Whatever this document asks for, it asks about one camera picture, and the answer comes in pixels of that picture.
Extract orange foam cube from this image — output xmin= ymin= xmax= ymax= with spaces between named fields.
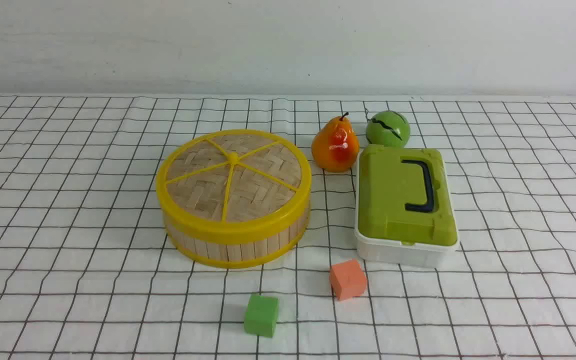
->
xmin=329 ymin=259 xmax=368 ymax=301

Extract green lid white plastic box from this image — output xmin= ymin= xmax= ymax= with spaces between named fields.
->
xmin=354 ymin=144 xmax=460 ymax=269

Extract green round toy fruit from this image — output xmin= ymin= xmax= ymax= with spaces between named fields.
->
xmin=365 ymin=111 xmax=410 ymax=148

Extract green foam cube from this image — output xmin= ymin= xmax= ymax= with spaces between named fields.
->
xmin=243 ymin=294 xmax=279 ymax=338

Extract white black grid tablecloth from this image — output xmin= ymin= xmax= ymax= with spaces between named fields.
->
xmin=0 ymin=95 xmax=576 ymax=360

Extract orange red toy pear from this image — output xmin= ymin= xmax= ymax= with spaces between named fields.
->
xmin=311 ymin=112 xmax=361 ymax=173

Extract yellow woven bamboo steamer lid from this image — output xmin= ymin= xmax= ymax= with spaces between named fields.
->
xmin=155 ymin=129 xmax=312 ymax=245

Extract bamboo steamer basket base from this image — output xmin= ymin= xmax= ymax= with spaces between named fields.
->
xmin=163 ymin=205 xmax=311 ymax=269

